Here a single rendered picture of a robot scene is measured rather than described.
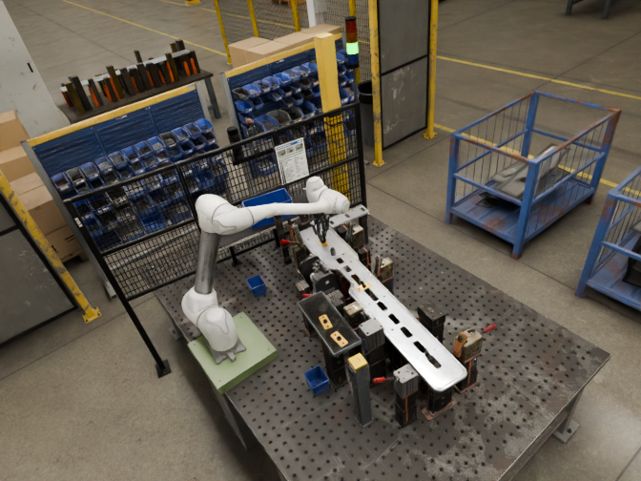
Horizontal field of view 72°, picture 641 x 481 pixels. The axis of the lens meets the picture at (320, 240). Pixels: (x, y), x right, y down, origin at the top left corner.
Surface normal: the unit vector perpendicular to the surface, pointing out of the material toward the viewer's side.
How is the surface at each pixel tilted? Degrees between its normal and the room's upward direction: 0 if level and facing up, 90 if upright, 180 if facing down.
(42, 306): 88
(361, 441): 0
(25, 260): 92
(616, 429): 0
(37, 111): 90
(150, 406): 0
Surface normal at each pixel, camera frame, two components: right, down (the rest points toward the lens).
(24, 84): 0.61, 0.44
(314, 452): -0.12, -0.78
